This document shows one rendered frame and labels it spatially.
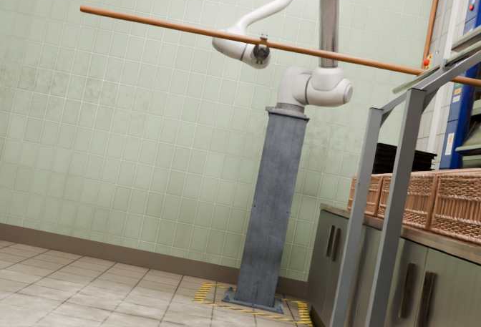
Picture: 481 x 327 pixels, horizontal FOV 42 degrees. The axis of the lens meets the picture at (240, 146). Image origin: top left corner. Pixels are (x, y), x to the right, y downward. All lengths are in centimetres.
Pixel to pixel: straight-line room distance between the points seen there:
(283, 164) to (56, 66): 154
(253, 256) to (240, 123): 90
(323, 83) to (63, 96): 160
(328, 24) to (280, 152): 69
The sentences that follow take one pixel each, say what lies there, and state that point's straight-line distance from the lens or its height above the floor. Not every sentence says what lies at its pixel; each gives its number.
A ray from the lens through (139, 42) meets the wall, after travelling 392.
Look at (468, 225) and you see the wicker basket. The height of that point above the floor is 62.
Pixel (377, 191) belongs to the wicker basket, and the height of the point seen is 67.
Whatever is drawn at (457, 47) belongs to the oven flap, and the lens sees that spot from 305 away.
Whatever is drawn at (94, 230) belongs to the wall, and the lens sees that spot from 389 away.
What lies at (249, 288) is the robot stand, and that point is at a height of 8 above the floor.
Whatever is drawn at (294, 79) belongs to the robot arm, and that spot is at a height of 119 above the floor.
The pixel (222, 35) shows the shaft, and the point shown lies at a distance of 265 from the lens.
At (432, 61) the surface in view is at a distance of 368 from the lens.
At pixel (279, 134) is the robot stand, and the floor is 89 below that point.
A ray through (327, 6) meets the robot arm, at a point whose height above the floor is 153.
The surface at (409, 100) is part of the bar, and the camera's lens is 177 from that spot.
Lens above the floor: 62
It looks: 3 degrees up
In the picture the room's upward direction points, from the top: 11 degrees clockwise
